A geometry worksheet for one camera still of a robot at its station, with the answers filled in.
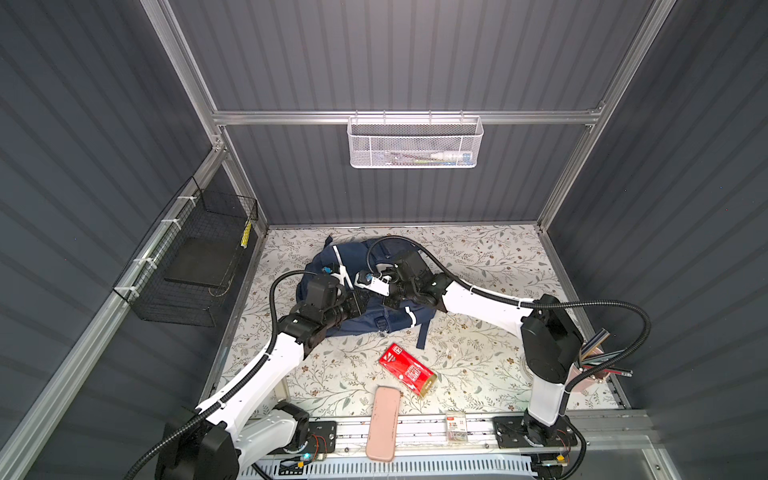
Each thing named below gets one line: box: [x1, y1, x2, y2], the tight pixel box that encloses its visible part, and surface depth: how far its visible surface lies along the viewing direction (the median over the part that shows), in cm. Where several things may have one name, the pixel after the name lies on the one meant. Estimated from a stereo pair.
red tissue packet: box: [379, 343, 437, 397], surface depth 86 cm
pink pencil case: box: [366, 386, 401, 462], surface depth 74 cm
